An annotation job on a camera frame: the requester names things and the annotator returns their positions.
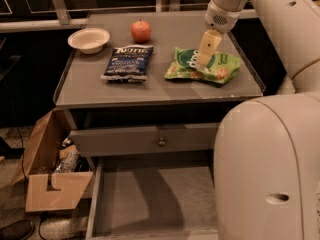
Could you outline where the dark shoe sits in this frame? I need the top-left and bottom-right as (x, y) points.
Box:
(0, 220), (34, 240)

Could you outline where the brown cardboard box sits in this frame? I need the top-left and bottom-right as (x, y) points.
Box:
(11, 110), (95, 212)

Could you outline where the open grey middle drawer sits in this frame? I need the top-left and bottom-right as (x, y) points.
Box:
(86, 151), (218, 240)

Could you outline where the metal railing frame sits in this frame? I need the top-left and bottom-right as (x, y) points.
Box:
(0, 0), (259, 34)

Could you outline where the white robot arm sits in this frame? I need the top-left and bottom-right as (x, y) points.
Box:
(205, 0), (320, 240)

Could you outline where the red apple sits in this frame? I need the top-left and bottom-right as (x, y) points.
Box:
(130, 20), (151, 43)

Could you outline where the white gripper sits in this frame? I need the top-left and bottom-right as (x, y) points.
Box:
(196, 0), (241, 70)

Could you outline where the black cable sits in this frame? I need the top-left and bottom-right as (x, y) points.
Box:
(6, 83), (29, 182)

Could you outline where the white paper bowl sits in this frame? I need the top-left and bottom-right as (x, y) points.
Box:
(68, 28), (110, 54)

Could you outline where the grey top drawer with knob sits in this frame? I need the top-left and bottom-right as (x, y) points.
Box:
(71, 123), (218, 157)

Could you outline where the blue kettle chip bag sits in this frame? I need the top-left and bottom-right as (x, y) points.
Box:
(101, 45), (154, 82)

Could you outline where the green rice chip bag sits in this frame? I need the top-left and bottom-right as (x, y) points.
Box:
(164, 47), (241, 85)

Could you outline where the grey wooden drawer cabinet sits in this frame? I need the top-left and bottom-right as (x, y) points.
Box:
(53, 11), (266, 172)

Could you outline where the plastic water bottle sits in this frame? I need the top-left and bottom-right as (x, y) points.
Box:
(54, 152), (79, 173)

